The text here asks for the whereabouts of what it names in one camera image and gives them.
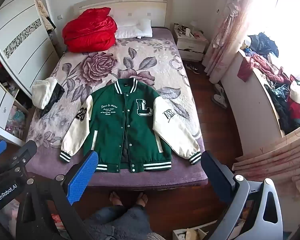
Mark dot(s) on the pile of clothes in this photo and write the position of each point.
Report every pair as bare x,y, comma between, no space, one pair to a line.
277,85

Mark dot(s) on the white pillow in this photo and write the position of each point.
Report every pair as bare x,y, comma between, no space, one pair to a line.
132,30

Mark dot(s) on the white wardrobe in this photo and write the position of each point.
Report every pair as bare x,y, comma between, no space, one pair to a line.
20,42

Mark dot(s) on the person's legs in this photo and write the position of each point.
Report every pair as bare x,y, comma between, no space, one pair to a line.
120,220

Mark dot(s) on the pink floral curtain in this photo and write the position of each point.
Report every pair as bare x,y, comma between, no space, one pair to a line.
227,30

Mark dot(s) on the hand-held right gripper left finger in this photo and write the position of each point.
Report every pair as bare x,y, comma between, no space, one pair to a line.
82,177

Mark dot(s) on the white nightstand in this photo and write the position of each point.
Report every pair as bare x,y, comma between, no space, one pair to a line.
190,46

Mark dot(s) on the white desk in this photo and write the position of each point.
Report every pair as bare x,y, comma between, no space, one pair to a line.
252,105

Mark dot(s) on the grey slipper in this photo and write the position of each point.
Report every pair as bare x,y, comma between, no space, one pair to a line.
219,88
218,100

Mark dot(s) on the cardboard box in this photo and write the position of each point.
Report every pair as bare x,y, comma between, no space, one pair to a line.
190,233

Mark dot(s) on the red quilt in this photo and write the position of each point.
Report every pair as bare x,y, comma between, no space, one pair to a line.
90,32

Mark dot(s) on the dark shoes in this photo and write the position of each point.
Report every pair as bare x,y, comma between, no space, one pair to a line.
193,68

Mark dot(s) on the hanging beige clothes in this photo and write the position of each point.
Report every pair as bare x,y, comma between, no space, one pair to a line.
43,12

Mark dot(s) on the white fluffy garment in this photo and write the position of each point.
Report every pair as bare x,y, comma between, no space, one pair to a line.
43,92

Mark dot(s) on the stack of folded pink bedding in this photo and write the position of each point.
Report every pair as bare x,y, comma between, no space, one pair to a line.
277,160

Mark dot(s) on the white drawer unit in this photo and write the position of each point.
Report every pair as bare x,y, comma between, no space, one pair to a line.
0,105

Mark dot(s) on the green and cream varsity jacket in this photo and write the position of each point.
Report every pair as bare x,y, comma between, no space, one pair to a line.
115,130

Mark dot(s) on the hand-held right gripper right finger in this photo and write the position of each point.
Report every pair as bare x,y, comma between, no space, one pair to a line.
215,177

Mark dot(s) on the black cloth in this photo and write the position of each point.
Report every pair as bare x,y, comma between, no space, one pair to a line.
52,97

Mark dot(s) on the beige bed headboard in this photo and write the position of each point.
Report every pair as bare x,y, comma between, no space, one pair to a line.
130,7

